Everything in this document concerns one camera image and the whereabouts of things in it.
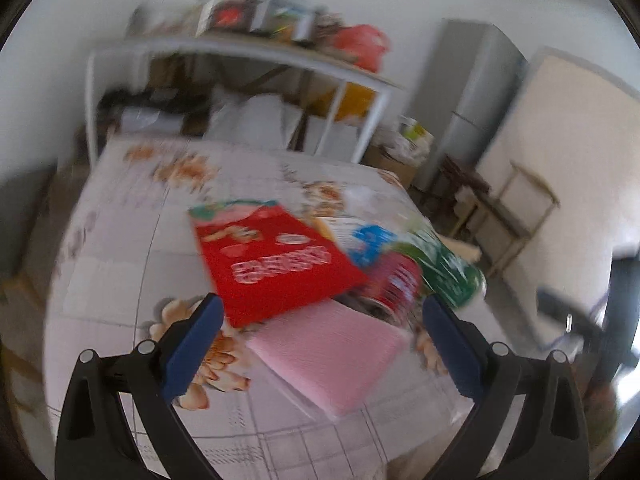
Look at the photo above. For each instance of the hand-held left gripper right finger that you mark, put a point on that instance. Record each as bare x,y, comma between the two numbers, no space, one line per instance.
450,350

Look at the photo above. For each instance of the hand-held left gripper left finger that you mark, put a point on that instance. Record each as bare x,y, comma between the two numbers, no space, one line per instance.
194,347

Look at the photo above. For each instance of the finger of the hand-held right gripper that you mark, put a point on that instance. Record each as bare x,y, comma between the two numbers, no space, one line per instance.
565,310

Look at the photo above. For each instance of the green snack packet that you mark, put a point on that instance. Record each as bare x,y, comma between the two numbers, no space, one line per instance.
450,270

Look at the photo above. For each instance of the red drink can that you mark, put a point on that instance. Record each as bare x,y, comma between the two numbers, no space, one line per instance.
395,280

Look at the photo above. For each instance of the red snack packet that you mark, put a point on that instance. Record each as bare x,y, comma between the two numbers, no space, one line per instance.
280,270

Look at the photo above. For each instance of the pink sponge pack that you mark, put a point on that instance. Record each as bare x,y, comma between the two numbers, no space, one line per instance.
330,355

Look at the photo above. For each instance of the blue and white wrapper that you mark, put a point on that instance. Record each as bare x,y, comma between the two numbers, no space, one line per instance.
372,242

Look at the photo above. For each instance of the cream panel door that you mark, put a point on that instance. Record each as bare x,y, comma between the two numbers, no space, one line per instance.
565,150

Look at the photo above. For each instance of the dark wooden stool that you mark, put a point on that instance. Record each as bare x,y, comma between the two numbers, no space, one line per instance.
462,175

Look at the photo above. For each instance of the cardboard box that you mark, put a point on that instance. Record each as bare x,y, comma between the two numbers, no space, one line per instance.
390,165

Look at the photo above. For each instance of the green and white bag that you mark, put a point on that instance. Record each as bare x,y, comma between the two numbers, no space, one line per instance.
415,130

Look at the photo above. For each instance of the white flat box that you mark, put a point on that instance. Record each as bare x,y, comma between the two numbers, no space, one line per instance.
150,120

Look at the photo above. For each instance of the white plastic bag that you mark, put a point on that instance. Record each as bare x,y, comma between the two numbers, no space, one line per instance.
255,115

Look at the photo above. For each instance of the grey refrigerator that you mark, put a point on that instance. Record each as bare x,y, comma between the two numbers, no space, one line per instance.
465,90

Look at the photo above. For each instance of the black cloth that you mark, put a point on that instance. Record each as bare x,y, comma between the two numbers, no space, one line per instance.
130,99

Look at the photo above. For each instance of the yellow plastic bag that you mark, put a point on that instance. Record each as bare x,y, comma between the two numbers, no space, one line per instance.
350,97

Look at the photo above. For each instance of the red plastic bag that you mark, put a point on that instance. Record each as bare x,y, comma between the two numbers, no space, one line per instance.
362,45

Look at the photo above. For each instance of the clutter of boxes and books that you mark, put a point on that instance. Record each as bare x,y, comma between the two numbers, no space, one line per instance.
240,12

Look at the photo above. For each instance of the light wooden frame chair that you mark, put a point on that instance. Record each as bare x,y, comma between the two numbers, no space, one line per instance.
530,195

